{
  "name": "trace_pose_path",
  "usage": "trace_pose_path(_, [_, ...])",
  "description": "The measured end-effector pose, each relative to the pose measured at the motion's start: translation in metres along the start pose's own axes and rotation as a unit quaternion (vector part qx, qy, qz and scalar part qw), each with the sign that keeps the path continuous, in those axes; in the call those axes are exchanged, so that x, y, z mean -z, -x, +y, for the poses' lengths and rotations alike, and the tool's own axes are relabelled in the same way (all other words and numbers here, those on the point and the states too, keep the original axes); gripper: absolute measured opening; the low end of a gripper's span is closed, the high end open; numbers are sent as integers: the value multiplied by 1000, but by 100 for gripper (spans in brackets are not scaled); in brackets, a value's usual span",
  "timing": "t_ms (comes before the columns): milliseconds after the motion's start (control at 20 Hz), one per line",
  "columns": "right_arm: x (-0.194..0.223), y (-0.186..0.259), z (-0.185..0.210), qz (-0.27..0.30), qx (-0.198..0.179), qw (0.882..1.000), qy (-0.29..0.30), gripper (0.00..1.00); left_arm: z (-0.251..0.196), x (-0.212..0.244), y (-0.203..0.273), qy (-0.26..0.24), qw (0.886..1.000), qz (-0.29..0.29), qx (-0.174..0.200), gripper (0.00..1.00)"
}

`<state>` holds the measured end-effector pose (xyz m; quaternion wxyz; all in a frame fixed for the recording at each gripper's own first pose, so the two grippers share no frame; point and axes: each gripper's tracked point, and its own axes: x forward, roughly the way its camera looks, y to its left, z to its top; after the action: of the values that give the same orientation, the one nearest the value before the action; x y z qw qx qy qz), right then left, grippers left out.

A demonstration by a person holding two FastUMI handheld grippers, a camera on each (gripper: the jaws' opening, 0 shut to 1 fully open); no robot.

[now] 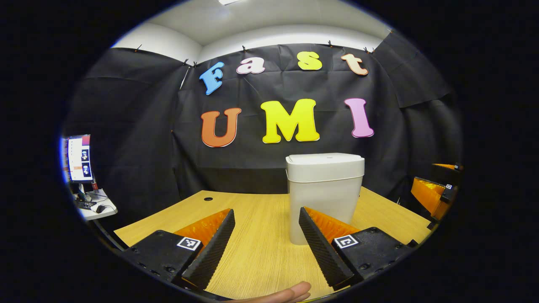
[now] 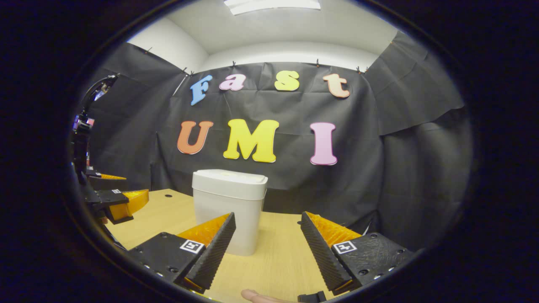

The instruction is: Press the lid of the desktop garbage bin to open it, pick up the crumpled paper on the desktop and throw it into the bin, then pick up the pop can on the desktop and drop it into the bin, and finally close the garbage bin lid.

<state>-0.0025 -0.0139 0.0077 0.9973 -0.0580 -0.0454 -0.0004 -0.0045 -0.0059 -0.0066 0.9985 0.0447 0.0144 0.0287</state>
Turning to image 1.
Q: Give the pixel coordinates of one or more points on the black keyboard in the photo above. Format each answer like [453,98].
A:
[85,205]

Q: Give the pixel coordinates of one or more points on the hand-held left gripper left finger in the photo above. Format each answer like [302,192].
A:
[212,250]

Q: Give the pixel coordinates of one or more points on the wooden desktop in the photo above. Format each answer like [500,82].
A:
[257,235]

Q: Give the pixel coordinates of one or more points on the black backdrop cloth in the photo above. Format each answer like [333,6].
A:
[252,88]

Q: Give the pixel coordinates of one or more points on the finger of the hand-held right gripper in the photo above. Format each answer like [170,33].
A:
[446,172]
[427,195]

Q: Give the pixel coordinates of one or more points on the computer monitor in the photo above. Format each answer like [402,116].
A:
[79,159]

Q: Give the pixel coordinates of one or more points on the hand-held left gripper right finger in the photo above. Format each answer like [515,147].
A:
[320,252]

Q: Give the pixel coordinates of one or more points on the white desktop garbage bin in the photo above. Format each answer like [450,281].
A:
[324,189]

